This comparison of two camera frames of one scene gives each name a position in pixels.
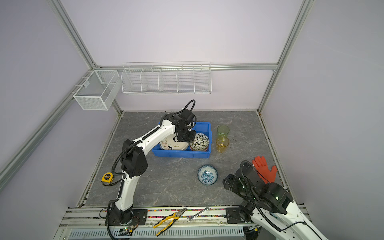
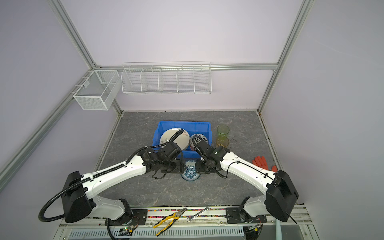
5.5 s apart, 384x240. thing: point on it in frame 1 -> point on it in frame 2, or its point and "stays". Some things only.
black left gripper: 190,139 -> 180,167
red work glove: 267,176 stays
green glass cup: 223,130 stays
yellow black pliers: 173,216 stays
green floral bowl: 200,143 stays
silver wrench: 190,218 stays
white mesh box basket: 95,93 stays
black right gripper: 233,187 -> 199,169
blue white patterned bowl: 207,174 -> 190,173
